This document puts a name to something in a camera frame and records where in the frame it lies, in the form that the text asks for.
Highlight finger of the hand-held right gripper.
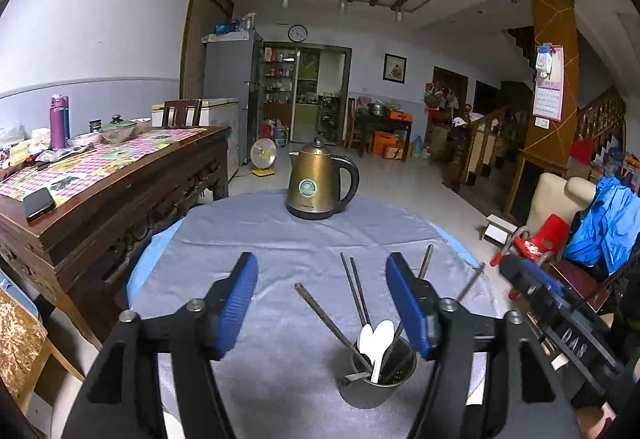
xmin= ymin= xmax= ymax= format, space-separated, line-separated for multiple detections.
xmin=499 ymin=254 xmax=601 ymax=320

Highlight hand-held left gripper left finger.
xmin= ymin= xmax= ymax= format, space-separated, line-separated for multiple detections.
xmin=62 ymin=251 xmax=260 ymax=439

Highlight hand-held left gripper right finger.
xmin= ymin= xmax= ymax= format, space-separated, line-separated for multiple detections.
xmin=385 ymin=251 xmax=578 ymax=439

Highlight set of dark chopsticks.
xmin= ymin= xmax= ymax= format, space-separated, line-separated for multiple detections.
xmin=294 ymin=244 xmax=487 ymax=370

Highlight metal utensil holder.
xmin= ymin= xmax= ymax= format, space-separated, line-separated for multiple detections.
xmin=339 ymin=336 xmax=418 ymax=410

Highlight red child chair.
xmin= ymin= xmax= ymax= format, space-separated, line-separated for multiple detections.
xmin=490 ymin=214 xmax=571 ymax=300

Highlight white step stool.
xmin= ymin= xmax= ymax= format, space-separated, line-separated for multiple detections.
xmin=480 ymin=214 xmax=516 ymax=242

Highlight grey tablecloth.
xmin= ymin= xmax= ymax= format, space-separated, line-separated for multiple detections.
xmin=127 ymin=189 xmax=501 ymax=439

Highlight beige armchair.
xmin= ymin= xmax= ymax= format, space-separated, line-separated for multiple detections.
xmin=525 ymin=172 xmax=598 ymax=240

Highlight blue jacket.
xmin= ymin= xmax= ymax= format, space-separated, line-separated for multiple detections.
xmin=562 ymin=176 xmax=640 ymax=270

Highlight blue table cover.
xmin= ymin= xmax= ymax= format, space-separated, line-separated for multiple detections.
xmin=125 ymin=219 xmax=481 ymax=310

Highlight wooden stair railing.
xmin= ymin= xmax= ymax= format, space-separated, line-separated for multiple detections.
xmin=445 ymin=86 xmax=628 ymax=200

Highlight carved wooden sideboard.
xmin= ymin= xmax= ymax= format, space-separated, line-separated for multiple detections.
xmin=0 ymin=125 xmax=231 ymax=350

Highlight bronze electric kettle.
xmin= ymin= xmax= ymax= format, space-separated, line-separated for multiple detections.
xmin=286 ymin=137 xmax=361 ymax=221

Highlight small electric fan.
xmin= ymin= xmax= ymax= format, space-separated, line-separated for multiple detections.
xmin=250 ymin=138 xmax=278 ymax=177

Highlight orange cardboard boxes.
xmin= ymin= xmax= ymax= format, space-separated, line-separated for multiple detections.
xmin=372 ymin=131 xmax=407 ymax=160

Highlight dark wooden table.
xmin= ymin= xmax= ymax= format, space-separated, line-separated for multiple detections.
xmin=350 ymin=111 xmax=413 ymax=164

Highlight white chest freezer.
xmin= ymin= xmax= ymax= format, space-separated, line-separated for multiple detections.
xmin=151 ymin=97 xmax=241 ymax=182

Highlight checkered table mat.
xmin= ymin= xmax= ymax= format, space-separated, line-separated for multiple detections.
xmin=0 ymin=126 xmax=208 ymax=207

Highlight wooden dining chair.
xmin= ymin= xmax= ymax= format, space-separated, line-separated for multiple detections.
xmin=162 ymin=99 xmax=203 ymax=128

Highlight pot with glass lid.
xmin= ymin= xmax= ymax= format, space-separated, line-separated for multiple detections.
xmin=100 ymin=115 xmax=137 ymax=144

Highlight speckled beige surface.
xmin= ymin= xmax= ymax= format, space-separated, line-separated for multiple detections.
xmin=0 ymin=289 xmax=48 ymax=400

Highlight black phone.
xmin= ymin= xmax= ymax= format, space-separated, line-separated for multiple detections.
xmin=22 ymin=187 xmax=57 ymax=222

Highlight kitchen shelving unit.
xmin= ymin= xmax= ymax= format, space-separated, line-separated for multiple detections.
xmin=262 ymin=41 xmax=353 ymax=144

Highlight grey refrigerator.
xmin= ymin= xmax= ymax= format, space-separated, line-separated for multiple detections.
xmin=202 ymin=29 xmax=264 ymax=167

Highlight framed picture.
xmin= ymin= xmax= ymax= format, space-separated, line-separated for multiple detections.
xmin=383 ymin=53 xmax=407 ymax=84

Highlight purple water bottle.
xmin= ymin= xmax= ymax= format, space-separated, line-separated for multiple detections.
xmin=49 ymin=94 xmax=68 ymax=150

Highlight pile of food packets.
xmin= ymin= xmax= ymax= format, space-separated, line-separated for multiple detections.
xmin=0 ymin=124 xmax=96 ymax=170

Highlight brown wooden door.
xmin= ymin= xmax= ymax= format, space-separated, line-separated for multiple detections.
xmin=180 ymin=0 xmax=235 ymax=100

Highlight wall calendar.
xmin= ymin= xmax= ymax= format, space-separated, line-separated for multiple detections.
xmin=531 ymin=44 xmax=565 ymax=122

